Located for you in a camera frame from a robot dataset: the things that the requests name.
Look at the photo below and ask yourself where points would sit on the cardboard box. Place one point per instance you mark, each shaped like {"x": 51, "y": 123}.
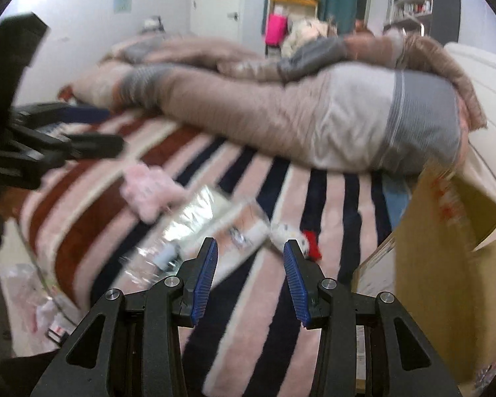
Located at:
{"x": 442, "y": 264}

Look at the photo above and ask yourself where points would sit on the pink fluffy plush toy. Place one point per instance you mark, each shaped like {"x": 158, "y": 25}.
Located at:
{"x": 146, "y": 192}

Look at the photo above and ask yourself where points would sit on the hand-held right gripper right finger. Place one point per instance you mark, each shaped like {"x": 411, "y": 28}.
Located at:
{"x": 292, "y": 275}

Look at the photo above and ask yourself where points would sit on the bright pink bag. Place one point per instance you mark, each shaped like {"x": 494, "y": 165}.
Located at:
{"x": 275, "y": 29}

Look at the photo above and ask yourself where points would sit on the yellow wooden shelf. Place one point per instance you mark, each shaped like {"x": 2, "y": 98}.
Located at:
{"x": 293, "y": 5}

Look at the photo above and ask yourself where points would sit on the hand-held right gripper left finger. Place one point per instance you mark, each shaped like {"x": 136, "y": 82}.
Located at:
{"x": 204, "y": 275}

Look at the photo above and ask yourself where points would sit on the striped fleece blanket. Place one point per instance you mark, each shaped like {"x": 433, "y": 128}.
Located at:
{"x": 215, "y": 219}

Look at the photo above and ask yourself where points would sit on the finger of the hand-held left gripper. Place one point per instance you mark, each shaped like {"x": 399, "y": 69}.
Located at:
{"x": 72, "y": 112}
{"x": 95, "y": 145}

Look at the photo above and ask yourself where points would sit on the plastic bags on floor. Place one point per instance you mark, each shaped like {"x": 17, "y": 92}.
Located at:
{"x": 30, "y": 302}

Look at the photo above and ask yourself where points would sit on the beige and grey comforter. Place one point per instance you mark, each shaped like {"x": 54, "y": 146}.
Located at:
{"x": 297, "y": 95}

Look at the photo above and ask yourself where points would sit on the clear plastic bag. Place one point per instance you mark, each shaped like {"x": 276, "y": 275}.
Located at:
{"x": 198, "y": 231}

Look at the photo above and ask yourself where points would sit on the white door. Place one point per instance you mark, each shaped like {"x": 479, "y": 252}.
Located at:
{"x": 219, "y": 2}

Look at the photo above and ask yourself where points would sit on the white and red plush toy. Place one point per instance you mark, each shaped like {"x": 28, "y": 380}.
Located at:
{"x": 297, "y": 242}

